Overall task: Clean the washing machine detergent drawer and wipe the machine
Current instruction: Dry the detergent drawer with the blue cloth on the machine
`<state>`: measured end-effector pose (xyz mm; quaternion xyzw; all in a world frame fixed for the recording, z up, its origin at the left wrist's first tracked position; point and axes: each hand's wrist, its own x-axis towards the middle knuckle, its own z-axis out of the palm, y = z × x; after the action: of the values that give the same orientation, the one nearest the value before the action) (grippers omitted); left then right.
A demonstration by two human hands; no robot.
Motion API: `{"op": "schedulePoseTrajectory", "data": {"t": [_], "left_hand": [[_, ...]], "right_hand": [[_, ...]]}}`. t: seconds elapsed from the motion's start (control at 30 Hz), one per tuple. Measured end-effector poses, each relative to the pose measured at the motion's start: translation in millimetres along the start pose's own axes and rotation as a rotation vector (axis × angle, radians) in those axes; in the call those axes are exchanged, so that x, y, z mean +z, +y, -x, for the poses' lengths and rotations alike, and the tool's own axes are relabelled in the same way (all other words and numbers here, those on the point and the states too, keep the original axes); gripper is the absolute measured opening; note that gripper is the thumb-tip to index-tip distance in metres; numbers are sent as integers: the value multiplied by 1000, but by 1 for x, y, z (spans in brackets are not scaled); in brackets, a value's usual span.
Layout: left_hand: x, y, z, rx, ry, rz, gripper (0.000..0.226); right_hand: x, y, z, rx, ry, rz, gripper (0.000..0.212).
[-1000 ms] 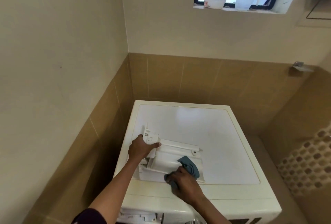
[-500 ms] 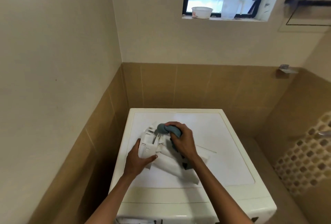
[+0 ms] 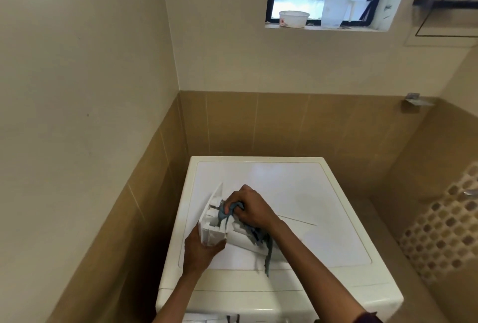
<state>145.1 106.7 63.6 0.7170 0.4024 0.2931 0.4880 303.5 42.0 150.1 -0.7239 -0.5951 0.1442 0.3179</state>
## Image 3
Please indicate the person's left hand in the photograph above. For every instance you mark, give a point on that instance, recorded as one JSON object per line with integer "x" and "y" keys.
{"x": 199, "y": 255}

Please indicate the person's right hand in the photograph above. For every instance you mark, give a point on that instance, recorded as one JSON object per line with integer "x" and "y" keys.
{"x": 255, "y": 209}

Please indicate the white detergent drawer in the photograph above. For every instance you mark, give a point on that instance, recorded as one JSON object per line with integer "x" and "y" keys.
{"x": 211, "y": 229}

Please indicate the blue cloth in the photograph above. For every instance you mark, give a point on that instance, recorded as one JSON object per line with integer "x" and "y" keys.
{"x": 261, "y": 238}

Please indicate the white washing machine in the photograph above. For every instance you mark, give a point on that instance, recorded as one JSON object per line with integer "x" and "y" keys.
{"x": 317, "y": 184}

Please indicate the person's right forearm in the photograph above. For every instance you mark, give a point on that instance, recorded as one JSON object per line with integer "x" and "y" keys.
{"x": 317, "y": 270}

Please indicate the person's left forearm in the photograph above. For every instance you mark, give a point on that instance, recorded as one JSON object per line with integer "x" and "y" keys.
{"x": 179, "y": 296}

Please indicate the person's dark patterned right sleeve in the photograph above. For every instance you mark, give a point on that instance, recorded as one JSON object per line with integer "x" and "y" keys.
{"x": 368, "y": 318}

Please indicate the white container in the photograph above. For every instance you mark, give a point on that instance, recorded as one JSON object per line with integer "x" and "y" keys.
{"x": 294, "y": 19}

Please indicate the translucent plastic jug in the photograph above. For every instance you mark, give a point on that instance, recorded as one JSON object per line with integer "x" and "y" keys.
{"x": 335, "y": 13}

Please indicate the grey wall shelf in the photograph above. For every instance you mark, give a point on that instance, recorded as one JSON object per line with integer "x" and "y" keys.
{"x": 418, "y": 100}

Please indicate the chrome wall tap lever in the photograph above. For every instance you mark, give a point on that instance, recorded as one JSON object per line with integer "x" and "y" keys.
{"x": 471, "y": 192}

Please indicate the black wall towel rack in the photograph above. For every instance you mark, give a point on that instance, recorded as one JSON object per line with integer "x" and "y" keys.
{"x": 444, "y": 3}

